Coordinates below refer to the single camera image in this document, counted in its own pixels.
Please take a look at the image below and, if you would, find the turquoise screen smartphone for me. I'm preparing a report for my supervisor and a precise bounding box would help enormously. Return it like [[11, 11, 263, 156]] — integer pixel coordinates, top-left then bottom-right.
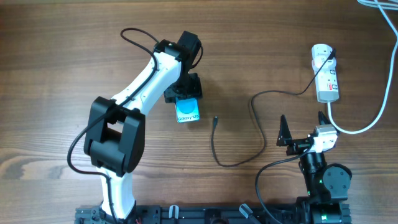
[[175, 98, 200, 123]]

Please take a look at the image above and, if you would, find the black usb charging cable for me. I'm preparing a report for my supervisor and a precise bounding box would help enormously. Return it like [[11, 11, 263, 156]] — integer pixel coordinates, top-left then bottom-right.
[[210, 47, 337, 168]]

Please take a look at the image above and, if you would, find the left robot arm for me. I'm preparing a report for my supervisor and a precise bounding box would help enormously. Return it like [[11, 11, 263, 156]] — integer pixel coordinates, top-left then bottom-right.
[[83, 31, 203, 223]]

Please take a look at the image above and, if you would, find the white usb charger plug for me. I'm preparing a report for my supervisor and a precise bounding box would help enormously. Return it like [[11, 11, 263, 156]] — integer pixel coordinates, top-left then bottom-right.
[[312, 55, 336, 72]]

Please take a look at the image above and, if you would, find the white power strip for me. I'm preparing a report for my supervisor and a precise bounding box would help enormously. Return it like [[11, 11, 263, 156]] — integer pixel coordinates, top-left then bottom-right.
[[312, 44, 339, 103]]

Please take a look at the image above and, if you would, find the white power strip cord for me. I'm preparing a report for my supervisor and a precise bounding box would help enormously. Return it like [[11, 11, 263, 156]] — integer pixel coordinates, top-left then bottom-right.
[[326, 0, 398, 135]]

